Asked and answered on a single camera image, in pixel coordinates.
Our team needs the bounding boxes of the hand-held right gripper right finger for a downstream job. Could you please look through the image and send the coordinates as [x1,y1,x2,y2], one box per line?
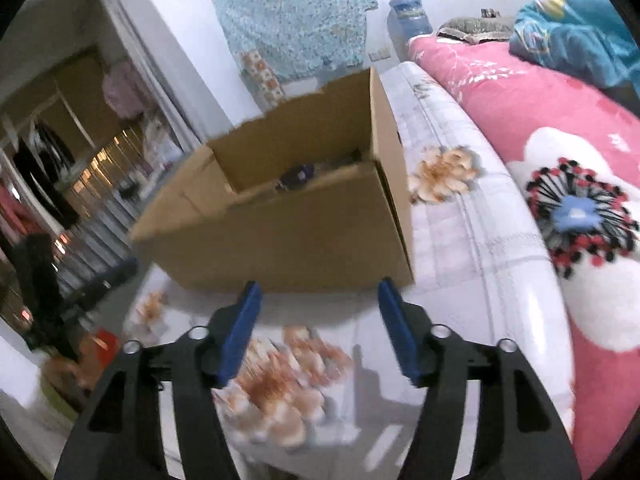
[377,277,582,480]

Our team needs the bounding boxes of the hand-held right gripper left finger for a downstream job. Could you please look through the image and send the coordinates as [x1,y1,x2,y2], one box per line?
[54,281,263,480]

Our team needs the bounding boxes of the brown cardboard box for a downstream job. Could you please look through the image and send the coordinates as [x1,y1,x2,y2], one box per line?
[129,67,415,293]

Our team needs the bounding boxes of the floral plastic tablecloth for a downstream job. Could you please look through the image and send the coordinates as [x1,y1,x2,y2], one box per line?
[125,61,576,480]

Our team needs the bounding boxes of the dark purple pouch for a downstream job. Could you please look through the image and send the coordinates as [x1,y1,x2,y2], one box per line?
[279,162,322,192]

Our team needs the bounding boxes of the dark hanging clothes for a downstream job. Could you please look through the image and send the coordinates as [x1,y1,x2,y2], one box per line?
[12,122,78,233]

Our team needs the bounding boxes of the pink floral blanket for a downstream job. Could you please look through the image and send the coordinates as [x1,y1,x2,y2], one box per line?
[407,35,640,479]

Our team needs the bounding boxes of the pink hanging garment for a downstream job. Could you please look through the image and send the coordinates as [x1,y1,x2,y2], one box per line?
[102,59,151,119]

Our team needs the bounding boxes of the blue water bottle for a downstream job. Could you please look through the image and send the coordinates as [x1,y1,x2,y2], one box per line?
[387,0,434,61]

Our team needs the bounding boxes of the grey pillow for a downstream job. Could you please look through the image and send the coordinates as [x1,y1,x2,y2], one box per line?
[437,16,516,46]

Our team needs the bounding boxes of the blue printed quilt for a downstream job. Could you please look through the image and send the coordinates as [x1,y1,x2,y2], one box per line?
[510,0,640,92]

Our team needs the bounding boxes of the teal patterned wall cloth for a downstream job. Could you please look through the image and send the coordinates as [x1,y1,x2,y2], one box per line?
[212,0,379,111]

